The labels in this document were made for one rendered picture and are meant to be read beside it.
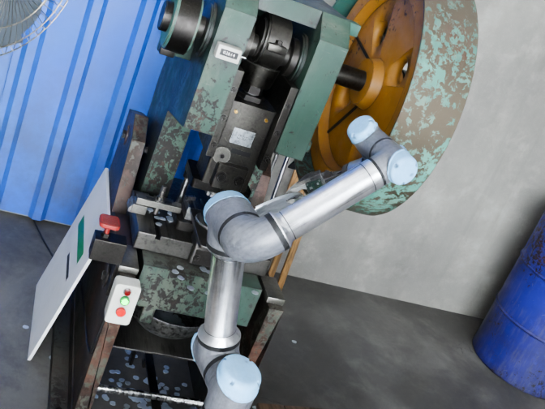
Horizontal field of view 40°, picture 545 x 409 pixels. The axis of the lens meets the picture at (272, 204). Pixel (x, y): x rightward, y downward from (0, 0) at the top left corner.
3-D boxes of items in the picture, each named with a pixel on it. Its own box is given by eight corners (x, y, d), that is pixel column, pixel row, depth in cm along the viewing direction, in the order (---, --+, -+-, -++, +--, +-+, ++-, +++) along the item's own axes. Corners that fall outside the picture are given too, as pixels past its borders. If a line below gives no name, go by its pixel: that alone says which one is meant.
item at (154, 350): (229, 368, 257) (230, 366, 257) (105, 346, 242) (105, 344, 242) (212, 299, 294) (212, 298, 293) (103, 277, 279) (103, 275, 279)
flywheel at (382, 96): (511, 93, 201) (454, -52, 248) (448, 71, 194) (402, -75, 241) (374, 248, 250) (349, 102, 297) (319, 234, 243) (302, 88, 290)
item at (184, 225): (232, 242, 250) (235, 234, 249) (174, 228, 243) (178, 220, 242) (225, 220, 264) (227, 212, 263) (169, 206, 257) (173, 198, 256)
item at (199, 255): (229, 290, 231) (244, 254, 226) (186, 281, 226) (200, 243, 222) (217, 250, 253) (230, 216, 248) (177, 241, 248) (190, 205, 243)
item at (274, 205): (203, 236, 201) (202, 234, 201) (221, 247, 230) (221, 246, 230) (300, 187, 201) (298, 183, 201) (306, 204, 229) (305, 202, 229)
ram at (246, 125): (247, 199, 238) (281, 113, 227) (203, 187, 233) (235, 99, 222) (238, 176, 253) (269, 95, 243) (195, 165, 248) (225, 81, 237)
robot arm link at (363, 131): (385, 126, 179) (405, 155, 185) (363, 108, 188) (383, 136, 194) (359, 147, 179) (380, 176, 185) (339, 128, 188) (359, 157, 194)
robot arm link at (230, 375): (211, 425, 188) (229, 382, 183) (195, 389, 199) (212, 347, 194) (253, 425, 194) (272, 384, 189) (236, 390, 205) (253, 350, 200)
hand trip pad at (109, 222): (113, 250, 220) (121, 227, 218) (93, 245, 218) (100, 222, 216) (113, 238, 226) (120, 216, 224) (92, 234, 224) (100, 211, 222)
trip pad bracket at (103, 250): (109, 298, 228) (129, 243, 221) (78, 291, 225) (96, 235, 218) (109, 287, 233) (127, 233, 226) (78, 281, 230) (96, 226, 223)
